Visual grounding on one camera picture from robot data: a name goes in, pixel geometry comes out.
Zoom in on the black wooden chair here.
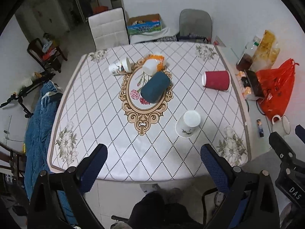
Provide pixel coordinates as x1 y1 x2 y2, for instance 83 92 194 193
27 38 68 73

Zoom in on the white bamboo print paper cup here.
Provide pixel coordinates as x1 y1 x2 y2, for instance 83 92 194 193
175 110 201 138

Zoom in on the red corrugated paper cup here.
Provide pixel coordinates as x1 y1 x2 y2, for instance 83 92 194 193
202 70 231 91

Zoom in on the red plastic bag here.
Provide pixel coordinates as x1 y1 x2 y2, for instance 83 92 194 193
256 58 298 119

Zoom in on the white patterned paper cup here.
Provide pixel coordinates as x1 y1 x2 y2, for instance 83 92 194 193
109 57 132 76

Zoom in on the floral diamond pattern tablecloth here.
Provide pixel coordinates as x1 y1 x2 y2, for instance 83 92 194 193
47 42 251 182

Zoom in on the black tripod stand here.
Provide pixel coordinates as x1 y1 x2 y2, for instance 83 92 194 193
1 72 55 118

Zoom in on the blue knitted blanket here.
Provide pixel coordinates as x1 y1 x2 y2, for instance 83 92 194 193
24 81 76 228

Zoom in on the small blue lighter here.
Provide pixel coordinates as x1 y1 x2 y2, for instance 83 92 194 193
256 119 264 138

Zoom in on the yellow clear plastic bag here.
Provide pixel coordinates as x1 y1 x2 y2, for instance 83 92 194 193
250 30 280 72

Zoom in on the white orange plastic cup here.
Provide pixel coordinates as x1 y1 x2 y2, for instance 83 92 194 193
142 54 164 76

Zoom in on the grey cushioned chair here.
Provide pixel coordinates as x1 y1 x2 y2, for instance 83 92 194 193
176 9 213 44

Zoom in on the cardboard box with blue print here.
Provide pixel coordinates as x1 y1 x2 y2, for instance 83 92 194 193
127 14 162 36

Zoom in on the white padded chair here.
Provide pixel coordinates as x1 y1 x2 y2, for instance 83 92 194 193
88 7 130 50

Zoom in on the dark teal cup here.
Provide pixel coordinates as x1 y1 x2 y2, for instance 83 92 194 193
141 71 171 103

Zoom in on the glass bottle with dark liquid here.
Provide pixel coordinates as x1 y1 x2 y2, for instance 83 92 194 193
236 41 259 71

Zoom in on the white cloth under box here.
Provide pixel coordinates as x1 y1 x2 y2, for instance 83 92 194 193
129 27 179 44

